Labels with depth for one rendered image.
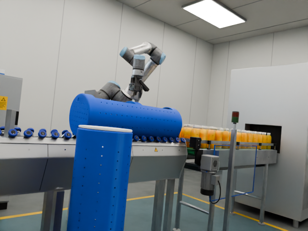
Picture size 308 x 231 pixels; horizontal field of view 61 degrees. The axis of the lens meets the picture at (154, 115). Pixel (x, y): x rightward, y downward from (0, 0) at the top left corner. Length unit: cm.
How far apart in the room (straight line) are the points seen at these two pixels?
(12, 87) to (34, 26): 175
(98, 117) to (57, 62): 316
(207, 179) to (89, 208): 120
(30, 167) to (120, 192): 52
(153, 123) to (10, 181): 101
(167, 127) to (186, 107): 454
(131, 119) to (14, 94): 171
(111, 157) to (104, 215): 27
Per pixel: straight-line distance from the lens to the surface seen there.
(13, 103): 322
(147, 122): 194
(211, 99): 725
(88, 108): 168
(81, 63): 495
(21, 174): 159
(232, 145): 244
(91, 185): 130
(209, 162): 223
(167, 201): 233
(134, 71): 203
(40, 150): 157
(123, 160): 131
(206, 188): 227
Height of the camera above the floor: 108
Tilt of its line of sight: 2 degrees up
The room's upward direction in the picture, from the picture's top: 5 degrees clockwise
